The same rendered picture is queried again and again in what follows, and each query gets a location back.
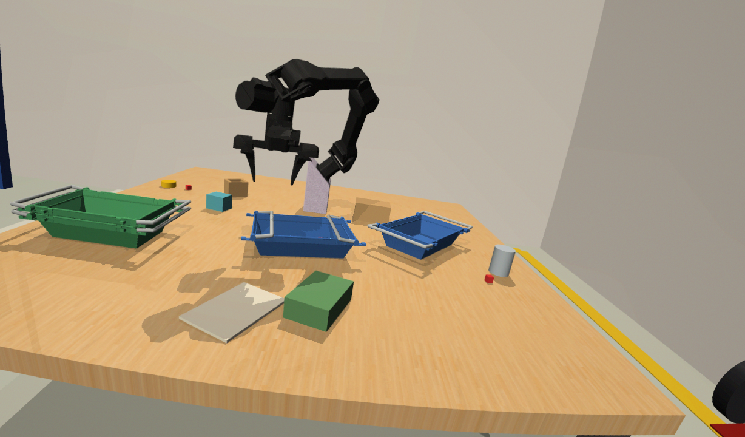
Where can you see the grey cylinder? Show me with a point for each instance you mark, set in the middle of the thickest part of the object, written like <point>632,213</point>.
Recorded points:
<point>502,260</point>

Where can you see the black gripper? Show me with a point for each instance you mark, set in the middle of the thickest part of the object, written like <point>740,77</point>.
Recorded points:
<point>247,144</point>

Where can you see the green rectangular block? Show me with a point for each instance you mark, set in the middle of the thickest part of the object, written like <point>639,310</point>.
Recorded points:
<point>318,301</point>

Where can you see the light blue cube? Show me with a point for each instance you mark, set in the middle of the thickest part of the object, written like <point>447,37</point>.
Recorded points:
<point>218,201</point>

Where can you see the blue plastic tray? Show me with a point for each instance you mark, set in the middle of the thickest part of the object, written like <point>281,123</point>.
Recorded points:
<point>420,236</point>
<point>301,236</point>

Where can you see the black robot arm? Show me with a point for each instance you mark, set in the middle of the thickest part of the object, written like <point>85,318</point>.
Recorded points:
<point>305,80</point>

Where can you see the cream flat rectangular pad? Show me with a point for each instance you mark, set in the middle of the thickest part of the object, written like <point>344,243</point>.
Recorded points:
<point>231,313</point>

